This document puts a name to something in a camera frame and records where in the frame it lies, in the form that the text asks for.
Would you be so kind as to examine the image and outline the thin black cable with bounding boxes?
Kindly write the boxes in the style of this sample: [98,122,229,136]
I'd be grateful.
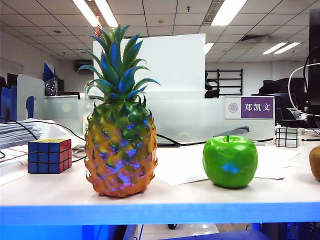
[0,119,38,140]

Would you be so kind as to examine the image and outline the plastic pineapple with green crown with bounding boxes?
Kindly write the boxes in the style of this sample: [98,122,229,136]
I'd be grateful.
[77,24,161,198]

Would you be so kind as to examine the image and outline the black cable loop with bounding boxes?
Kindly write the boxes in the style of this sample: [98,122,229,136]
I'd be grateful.
[303,46,320,101]

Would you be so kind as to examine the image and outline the coiled white cord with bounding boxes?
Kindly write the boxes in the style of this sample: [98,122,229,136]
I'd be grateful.
[71,144,87,159]

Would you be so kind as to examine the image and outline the black upright column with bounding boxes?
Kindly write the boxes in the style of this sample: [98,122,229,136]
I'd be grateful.
[307,8,320,130]

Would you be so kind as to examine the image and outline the brown kiwi fruit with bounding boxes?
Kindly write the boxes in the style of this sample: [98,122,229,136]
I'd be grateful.
[308,145,320,182]

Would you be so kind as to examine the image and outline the frosted glass desk partition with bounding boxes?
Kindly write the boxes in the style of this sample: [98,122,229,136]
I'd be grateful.
[43,96,276,143]

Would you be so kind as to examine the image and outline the blue triangular board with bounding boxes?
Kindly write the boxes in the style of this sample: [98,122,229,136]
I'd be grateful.
[42,61,60,97]

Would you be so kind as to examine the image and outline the black wall rack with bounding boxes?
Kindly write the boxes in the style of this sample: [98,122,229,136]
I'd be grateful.
[205,68,244,96]

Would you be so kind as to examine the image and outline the twin ceiling light strips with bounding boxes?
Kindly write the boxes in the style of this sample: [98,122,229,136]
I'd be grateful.
[262,41,302,55]

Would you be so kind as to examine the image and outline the white partition board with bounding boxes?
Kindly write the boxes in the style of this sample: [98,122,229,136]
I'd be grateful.
[92,33,207,100]

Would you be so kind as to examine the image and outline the wide ceiling light panel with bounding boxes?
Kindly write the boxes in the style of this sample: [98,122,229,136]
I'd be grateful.
[210,0,248,27]

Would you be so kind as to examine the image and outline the glossy green apple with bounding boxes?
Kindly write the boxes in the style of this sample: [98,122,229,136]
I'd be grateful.
[202,134,259,189]

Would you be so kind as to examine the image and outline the coloured Rubik's cube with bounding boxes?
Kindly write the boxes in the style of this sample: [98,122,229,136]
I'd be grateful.
[27,138,73,175]

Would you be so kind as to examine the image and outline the black office chair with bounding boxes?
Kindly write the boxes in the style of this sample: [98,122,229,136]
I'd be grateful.
[204,72,221,99]

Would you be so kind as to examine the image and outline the blue file holder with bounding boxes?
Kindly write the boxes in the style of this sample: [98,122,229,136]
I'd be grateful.
[0,85,18,123]

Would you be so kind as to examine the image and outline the black ceiling air unit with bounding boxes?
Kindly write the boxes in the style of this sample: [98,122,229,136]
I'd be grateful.
[74,59,95,74]

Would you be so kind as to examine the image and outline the clear bottle with label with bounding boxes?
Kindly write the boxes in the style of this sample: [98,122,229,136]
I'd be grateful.
[82,94,98,137]

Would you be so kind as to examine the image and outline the large white paper sheet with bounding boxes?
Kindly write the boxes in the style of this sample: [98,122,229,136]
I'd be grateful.
[154,144,210,186]

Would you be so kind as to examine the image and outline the dark chairs and monitors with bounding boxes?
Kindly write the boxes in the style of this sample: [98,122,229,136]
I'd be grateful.
[251,77,309,128]

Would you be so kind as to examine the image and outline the stack of printed papers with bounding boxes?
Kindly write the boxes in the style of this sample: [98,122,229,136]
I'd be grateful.
[0,121,38,150]

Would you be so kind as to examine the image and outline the long ceiling light strip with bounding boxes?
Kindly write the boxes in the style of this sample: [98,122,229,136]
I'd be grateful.
[72,0,101,27]
[94,0,120,28]

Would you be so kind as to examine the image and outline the pile of white paper sheets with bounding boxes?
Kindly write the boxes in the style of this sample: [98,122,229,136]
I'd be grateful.
[253,146,301,181]

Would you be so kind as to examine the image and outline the grey stapler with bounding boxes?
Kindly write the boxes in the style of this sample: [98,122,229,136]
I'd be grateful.
[221,125,266,147]

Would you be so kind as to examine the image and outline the silver mirror cube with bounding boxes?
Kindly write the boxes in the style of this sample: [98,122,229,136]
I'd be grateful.
[275,127,300,148]

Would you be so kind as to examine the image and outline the white cable loop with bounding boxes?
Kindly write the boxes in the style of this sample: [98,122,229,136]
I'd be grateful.
[288,62,320,117]

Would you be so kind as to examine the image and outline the purple and white name plate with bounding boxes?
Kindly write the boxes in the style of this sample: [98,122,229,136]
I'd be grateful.
[224,95,275,120]

